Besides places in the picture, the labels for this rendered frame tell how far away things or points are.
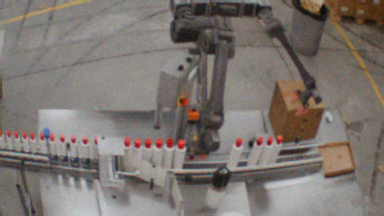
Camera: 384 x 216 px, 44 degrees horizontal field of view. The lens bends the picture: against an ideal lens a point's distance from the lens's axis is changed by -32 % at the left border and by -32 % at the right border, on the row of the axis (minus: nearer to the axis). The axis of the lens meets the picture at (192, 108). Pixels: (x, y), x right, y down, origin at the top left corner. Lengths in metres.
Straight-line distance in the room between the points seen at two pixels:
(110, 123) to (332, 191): 1.42
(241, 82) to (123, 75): 0.92
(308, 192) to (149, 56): 2.42
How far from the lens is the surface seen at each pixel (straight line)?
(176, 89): 2.96
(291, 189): 3.44
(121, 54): 5.36
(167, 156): 3.23
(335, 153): 3.74
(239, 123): 3.71
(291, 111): 3.46
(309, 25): 5.61
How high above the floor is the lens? 3.36
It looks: 43 degrees down
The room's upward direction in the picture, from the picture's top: 11 degrees clockwise
